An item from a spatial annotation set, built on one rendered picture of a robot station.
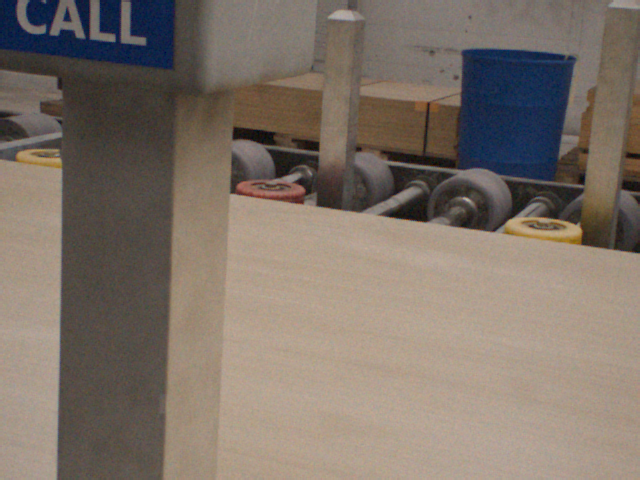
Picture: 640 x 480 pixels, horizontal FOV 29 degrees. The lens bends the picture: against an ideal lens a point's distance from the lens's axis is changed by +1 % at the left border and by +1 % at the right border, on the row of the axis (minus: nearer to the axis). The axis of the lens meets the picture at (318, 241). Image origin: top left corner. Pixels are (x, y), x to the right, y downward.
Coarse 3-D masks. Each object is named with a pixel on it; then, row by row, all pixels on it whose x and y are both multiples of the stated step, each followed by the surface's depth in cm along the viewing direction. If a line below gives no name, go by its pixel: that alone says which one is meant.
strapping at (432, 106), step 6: (366, 84) 698; (450, 96) 668; (420, 102) 639; (426, 102) 637; (432, 102) 638; (414, 108) 641; (420, 108) 639; (426, 108) 638; (432, 108) 637; (438, 108) 635; (426, 114) 638; (426, 120) 639; (426, 126) 640; (426, 132) 640; (426, 138) 641
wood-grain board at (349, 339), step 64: (0, 192) 134; (0, 256) 109; (256, 256) 114; (320, 256) 116; (384, 256) 117; (448, 256) 119; (512, 256) 120; (576, 256) 122; (0, 320) 92; (256, 320) 95; (320, 320) 96; (384, 320) 97; (448, 320) 98; (512, 320) 100; (576, 320) 101; (0, 384) 79; (256, 384) 82; (320, 384) 83; (384, 384) 83; (448, 384) 84; (512, 384) 85; (576, 384) 86; (0, 448) 70; (256, 448) 72; (320, 448) 72; (384, 448) 73; (448, 448) 74; (512, 448) 74; (576, 448) 75
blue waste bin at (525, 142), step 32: (480, 64) 580; (512, 64) 571; (544, 64) 571; (480, 96) 583; (512, 96) 575; (544, 96) 577; (480, 128) 587; (512, 128) 580; (544, 128) 582; (480, 160) 589; (512, 160) 584; (544, 160) 588
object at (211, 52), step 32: (192, 0) 30; (224, 0) 30; (256, 0) 32; (288, 0) 34; (192, 32) 30; (224, 32) 30; (256, 32) 32; (288, 32) 34; (0, 64) 32; (32, 64) 32; (64, 64) 31; (96, 64) 31; (128, 64) 31; (192, 64) 30; (224, 64) 31; (256, 64) 32; (288, 64) 34
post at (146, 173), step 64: (64, 128) 34; (128, 128) 33; (192, 128) 33; (64, 192) 34; (128, 192) 33; (192, 192) 34; (64, 256) 35; (128, 256) 34; (192, 256) 34; (64, 320) 35; (128, 320) 34; (192, 320) 35; (64, 384) 35; (128, 384) 35; (192, 384) 36; (64, 448) 36; (128, 448) 35; (192, 448) 36
